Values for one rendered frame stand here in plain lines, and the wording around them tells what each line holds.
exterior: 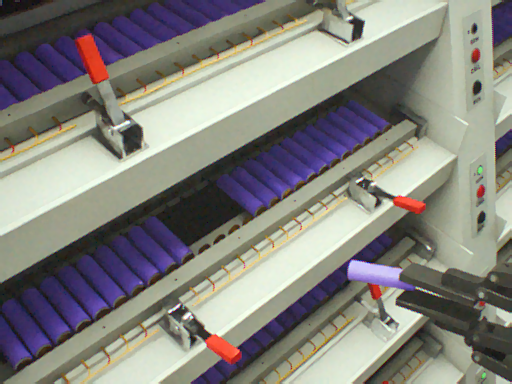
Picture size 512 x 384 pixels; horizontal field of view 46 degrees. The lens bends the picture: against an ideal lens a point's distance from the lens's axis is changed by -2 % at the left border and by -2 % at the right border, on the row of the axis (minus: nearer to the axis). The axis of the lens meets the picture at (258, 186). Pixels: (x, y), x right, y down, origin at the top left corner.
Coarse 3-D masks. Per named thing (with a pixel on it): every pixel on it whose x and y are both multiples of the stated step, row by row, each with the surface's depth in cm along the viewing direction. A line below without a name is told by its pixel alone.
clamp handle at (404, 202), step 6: (372, 186) 69; (372, 192) 70; (378, 192) 69; (384, 192) 69; (384, 198) 68; (390, 198) 68; (396, 198) 67; (402, 198) 67; (408, 198) 67; (396, 204) 67; (402, 204) 67; (408, 204) 66; (414, 204) 66; (420, 204) 66; (408, 210) 66; (414, 210) 66; (420, 210) 65
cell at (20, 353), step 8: (0, 320) 55; (0, 328) 54; (8, 328) 55; (0, 336) 54; (8, 336) 54; (16, 336) 55; (0, 344) 54; (8, 344) 53; (16, 344) 54; (8, 352) 53; (16, 352) 53; (24, 352) 53; (8, 360) 53; (16, 360) 52; (16, 368) 53
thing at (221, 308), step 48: (384, 96) 83; (432, 144) 80; (192, 192) 71; (432, 192) 80; (288, 240) 67; (336, 240) 67; (240, 288) 62; (288, 288) 63; (48, 336) 56; (144, 336) 57; (240, 336) 61
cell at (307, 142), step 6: (300, 132) 77; (294, 138) 77; (300, 138) 76; (306, 138) 76; (300, 144) 76; (306, 144) 76; (312, 144) 75; (318, 144) 75; (312, 150) 75; (318, 150) 75; (324, 150) 75; (318, 156) 75; (324, 156) 74; (330, 156) 74; (336, 156) 74; (330, 162) 74; (330, 168) 75
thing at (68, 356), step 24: (408, 120) 79; (384, 144) 76; (336, 168) 72; (360, 168) 73; (312, 192) 69; (264, 216) 66; (288, 216) 67; (240, 240) 63; (192, 264) 61; (216, 264) 61; (168, 288) 58; (192, 288) 60; (216, 288) 61; (120, 312) 56; (144, 312) 57; (96, 336) 54; (120, 336) 56; (48, 360) 52; (72, 360) 53
